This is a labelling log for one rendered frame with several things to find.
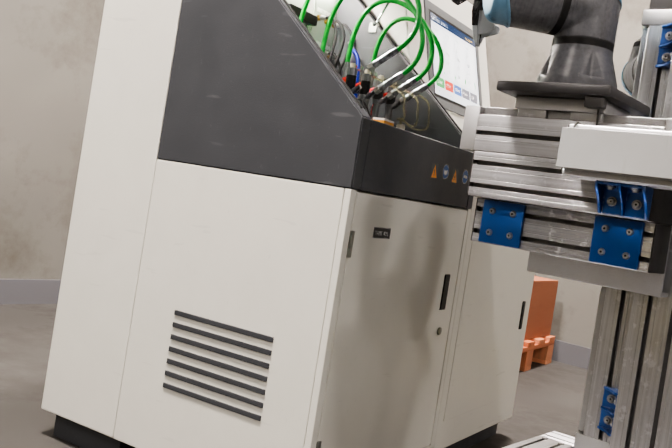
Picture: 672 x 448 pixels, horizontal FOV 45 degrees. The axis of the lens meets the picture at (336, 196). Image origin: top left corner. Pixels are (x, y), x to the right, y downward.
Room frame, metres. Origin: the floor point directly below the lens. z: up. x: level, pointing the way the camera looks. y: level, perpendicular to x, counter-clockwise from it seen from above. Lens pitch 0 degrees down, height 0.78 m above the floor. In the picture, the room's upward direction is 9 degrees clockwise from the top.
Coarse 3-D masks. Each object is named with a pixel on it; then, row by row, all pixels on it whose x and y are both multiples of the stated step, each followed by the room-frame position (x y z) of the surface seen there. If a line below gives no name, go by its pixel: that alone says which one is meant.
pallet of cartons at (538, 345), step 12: (540, 288) 4.44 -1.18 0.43; (552, 288) 4.61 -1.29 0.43; (540, 300) 4.47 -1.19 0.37; (552, 300) 4.64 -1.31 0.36; (540, 312) 4.50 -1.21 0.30; (552, 312) 4.66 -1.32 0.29; (528, 324) 4.36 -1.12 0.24; (540, 324) 4.52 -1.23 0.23; (528, 336) 4.39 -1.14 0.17; (540, 336) 4.55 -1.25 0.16; (552, 336) 4.67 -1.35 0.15; (528, 348) 4.29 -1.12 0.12; (540, 348) 4.62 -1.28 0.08; (552, 348) 4.68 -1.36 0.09; (528, 360) 4.32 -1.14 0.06; (540, 360) 4.62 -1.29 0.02
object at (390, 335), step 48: (384, 240) 1.93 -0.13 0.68; (432, 240) 2.17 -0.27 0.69; (384, 288) 1.97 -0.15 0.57; (432, 288) 2.21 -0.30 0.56; (336, 336) 1.80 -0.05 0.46; (384, 336) 2.00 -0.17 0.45; (432, 336) 2.25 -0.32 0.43; (336, 384) 1.83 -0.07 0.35; (384, 384) 2.04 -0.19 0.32; (432, 384) 2.30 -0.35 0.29; (336, 432) 1.86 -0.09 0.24; (384, 432) 2.08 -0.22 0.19
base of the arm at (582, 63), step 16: (560, 48) 1.55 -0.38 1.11; (576, 48) 1.53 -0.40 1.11; (592, 48) 1.52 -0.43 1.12; (608, 48) 1.54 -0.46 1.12; (544, 64) 1.59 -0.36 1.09; (560, 64) 1.53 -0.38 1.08; (576, 64) 1.52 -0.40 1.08; (592, 64) 1.52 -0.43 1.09; (608, 64) 1.53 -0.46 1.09; (544, 80) 1.55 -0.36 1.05; (560, 80) 1.52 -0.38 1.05; (576, 80) 1.51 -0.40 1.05; (592, 80) 1.51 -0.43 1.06; (608, 80) 1.52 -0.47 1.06
